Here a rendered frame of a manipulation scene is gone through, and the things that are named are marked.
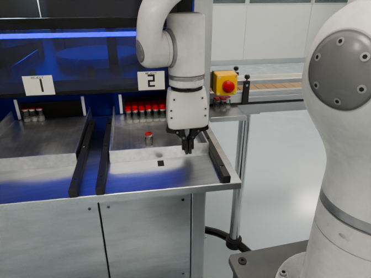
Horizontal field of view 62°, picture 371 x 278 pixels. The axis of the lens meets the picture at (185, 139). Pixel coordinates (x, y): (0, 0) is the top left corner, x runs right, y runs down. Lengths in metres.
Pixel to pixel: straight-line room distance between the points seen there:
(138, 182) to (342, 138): 0.51
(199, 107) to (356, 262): 0.46
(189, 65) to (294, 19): 5.66
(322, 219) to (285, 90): 0.89
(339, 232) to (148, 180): 0.45
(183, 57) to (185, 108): 0.12
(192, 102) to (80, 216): 0.72
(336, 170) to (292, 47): 6.03
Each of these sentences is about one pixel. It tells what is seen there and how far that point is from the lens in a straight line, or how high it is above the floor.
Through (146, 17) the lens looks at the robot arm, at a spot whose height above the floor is 1.24.
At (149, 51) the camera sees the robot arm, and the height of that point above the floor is 1.17.
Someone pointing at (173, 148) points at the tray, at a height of 0.91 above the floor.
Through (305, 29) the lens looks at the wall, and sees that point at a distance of 6.44.
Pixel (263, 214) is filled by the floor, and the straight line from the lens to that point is 2.06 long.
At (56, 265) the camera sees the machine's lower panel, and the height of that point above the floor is 0.27.
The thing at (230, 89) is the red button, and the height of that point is 0.99.
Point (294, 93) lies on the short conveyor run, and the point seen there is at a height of 0.92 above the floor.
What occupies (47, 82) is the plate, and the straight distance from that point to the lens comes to 1.04.
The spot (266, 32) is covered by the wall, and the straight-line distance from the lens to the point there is 6.11.
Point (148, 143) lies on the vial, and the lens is 0.85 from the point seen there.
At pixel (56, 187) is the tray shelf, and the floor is 0.88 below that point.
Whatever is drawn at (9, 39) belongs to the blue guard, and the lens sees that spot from 1.04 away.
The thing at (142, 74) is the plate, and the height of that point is 1.04.
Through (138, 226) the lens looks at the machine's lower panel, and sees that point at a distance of 1.30.
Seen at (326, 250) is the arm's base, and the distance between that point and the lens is 0.44.
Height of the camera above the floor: 1.28
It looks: 26 degrees down
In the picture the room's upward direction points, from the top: straight up
